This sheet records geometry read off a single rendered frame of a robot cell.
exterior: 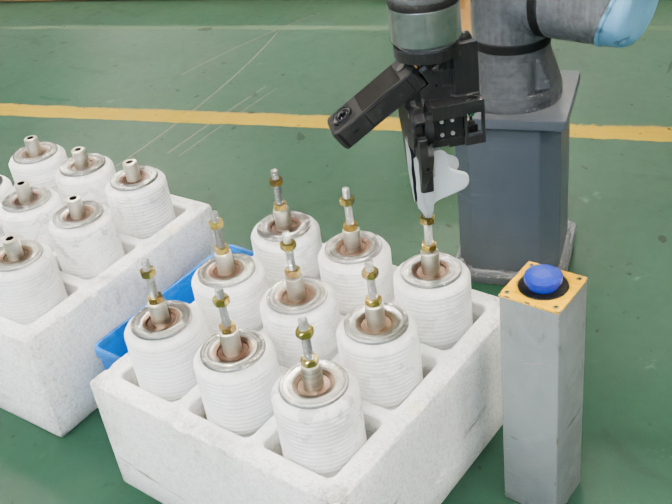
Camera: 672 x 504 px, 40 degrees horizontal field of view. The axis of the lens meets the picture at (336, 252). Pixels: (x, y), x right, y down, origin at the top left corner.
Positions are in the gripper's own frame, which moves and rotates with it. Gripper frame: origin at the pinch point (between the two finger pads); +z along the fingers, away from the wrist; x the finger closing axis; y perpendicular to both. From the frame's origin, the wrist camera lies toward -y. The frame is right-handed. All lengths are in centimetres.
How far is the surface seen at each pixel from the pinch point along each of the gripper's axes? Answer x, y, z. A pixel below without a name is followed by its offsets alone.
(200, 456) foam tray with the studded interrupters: -12.7, -30.8, 19.8
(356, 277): 3.7, -8.3, 10.9
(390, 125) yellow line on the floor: 93, 14, 35
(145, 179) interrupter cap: 39, -35, 9
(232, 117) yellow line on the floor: 113, -21, 35
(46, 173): 52, -52, 11
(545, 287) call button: -17.5, 8.8, 1.9
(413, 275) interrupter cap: -0.6, -1.8, 9.2
